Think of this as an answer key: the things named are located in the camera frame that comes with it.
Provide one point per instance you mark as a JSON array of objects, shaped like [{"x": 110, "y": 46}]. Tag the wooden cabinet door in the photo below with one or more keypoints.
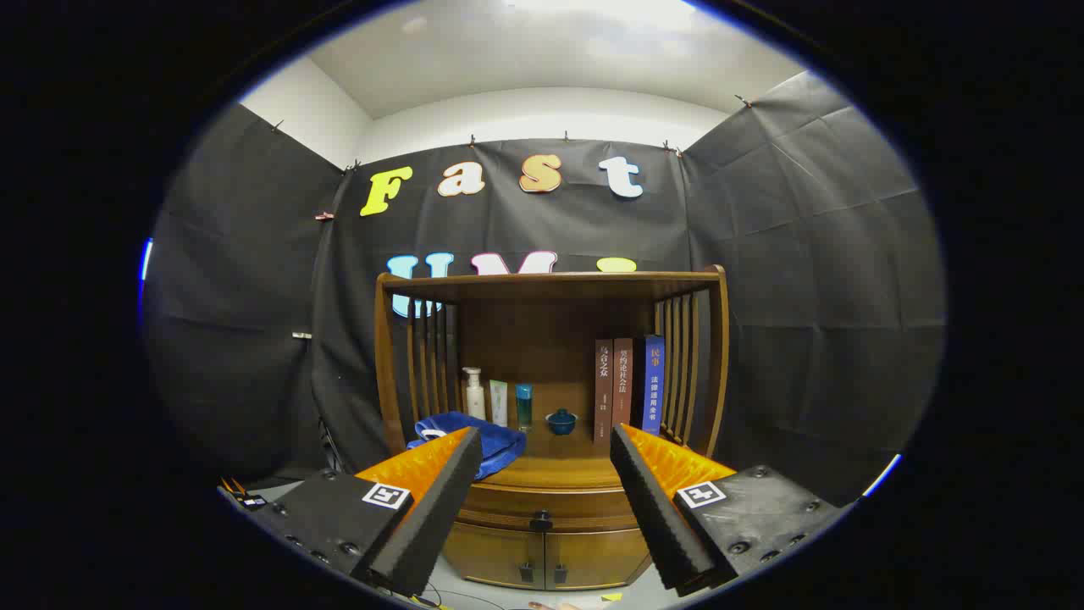
[
  {"x": 597, "y": 557},
  {"x": 495, "y": 555}
]

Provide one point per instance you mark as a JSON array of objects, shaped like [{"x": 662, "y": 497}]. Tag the blue book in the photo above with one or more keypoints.
[{"x": 654, "y": 381}]

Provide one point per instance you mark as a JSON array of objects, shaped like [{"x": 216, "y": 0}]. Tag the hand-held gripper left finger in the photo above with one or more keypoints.
[{"x": 440, "y": 508}]

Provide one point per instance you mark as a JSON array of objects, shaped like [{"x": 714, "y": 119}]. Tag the white pump bottle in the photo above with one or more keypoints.
[{"x": 475, "y": 402}]

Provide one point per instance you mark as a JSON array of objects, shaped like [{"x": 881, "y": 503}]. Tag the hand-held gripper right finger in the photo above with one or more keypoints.
[{"x": 652, "y": 508}]

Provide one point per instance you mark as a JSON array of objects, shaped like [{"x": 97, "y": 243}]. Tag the light brown book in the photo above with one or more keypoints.
[{"x": 623, "y": 381}]

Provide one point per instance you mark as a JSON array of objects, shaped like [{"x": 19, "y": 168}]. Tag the blue lidded teacup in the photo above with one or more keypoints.
[{"x": 561, "y": 423}]

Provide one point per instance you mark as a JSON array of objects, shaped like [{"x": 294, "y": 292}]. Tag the dark brown book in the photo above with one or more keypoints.
[{"x": 603, "y": 390}]

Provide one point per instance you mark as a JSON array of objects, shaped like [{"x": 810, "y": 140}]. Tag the wooden cabinet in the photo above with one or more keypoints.
[{"x": 542, "y": 339}]

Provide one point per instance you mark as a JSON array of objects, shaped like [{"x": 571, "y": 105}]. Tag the blue folded towel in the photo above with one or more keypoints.
[{"x": 501, "y": 445}]

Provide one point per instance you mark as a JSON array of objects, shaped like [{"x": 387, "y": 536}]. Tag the white and green tube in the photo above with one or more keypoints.
[{"x": 499, "y": 405}]

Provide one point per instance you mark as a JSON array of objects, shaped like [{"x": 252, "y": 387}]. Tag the wooden countertop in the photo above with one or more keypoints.
[{"x": 559, "y": 459}]

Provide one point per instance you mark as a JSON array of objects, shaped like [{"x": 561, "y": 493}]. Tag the wooden drawer with black knob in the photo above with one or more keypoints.
[{"x": 589, "y": 508}]

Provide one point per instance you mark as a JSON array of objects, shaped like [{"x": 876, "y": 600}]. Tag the teal bottle with blue cap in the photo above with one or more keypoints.
[{"x": 524, "y": 411}]

